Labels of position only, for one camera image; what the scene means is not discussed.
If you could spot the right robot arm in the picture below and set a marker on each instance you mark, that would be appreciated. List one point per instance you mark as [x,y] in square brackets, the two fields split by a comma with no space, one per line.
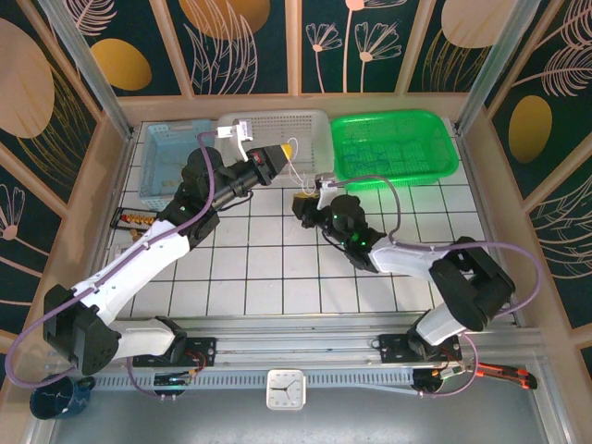
[472,282]

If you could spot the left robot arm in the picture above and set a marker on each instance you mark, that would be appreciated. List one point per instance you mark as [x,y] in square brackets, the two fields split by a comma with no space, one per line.
[139,263]

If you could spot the white plastic basket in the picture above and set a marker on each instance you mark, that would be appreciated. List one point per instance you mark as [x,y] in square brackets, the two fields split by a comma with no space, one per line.
[277,125]

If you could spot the light blue plastic basket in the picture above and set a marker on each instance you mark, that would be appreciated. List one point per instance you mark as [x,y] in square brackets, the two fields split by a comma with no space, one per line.
[157,148]

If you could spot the small brass fitting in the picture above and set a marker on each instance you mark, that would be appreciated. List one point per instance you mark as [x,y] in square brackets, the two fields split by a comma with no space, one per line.
[135,235]

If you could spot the black terminal block, orange levers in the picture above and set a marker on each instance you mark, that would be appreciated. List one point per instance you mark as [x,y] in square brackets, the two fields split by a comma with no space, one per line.
[125,217]

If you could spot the silver metal fitting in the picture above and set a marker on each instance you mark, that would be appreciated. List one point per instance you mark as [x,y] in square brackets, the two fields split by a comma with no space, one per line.
[119,252]

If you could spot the green plastic basket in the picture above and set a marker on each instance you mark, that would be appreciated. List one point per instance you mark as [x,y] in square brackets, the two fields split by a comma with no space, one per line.
[416,134]

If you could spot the white square clock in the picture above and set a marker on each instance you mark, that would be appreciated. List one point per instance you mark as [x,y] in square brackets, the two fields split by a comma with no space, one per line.
[286,389]

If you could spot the black controller board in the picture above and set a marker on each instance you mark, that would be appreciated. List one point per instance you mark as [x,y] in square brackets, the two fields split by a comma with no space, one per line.
[435,377]
[171,380]

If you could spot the orange black utility knife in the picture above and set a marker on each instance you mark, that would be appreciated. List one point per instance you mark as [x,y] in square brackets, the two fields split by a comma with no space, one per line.
[509,373]

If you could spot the dark blue mug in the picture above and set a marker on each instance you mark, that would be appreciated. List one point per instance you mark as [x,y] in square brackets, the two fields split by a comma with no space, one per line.
[55,402]

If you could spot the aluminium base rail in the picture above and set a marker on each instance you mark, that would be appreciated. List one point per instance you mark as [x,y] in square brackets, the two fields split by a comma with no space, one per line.
[300,342]

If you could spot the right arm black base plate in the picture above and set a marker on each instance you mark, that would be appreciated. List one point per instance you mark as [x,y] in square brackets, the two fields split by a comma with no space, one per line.
[393,349]

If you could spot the aluminium frame post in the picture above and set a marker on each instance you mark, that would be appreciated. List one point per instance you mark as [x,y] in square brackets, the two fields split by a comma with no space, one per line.
[490,65]
[88,65]

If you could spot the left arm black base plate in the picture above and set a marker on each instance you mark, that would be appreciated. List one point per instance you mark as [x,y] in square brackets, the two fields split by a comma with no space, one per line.
[203,351]

